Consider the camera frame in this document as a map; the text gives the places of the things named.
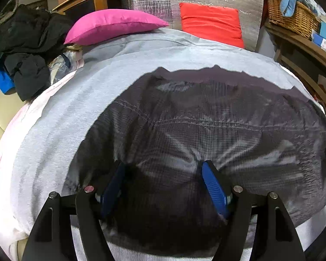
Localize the blue jacket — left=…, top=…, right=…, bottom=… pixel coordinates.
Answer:
left=0, top=57, right=17, bottom=94

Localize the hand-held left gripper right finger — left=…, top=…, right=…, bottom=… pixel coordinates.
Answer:
left=201, top=160, right=306, bottom=261

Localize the clear plastic bag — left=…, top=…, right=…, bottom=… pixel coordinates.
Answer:
left=47, top=46, right=85, bottom=82

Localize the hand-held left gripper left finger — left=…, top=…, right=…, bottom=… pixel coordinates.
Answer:
left=22, top=162, right=127, bottom=261

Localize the grey blanket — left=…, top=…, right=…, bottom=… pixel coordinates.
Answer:
left=0, top=28, right=326, bottom=261

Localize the light blue cloth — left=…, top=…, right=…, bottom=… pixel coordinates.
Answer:
left=281, top=0, right=302, bottom=17

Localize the pink pillow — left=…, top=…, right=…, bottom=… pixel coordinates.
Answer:
left=64, top=9, right=170, bottom=45

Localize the black puffer jacket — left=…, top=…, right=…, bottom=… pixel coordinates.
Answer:
left=0, top=4, right=74, bottom=101

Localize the red pillow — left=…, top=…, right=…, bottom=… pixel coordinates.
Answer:
left=179, top=3, right=245, bottom=49

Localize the wicker basket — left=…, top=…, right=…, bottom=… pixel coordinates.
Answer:
left=266, top=0, right=321, bottom=40

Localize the wooden shelf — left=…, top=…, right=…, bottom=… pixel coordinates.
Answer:
left=263, top=22, right=326, bottom=117

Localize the cream sofa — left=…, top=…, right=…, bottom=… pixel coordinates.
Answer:
left=0, top=90, right=30, bottom=153

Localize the dark quilted zip jacket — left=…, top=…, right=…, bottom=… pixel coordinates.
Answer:
left=65, top=65, right=326, bottom=257

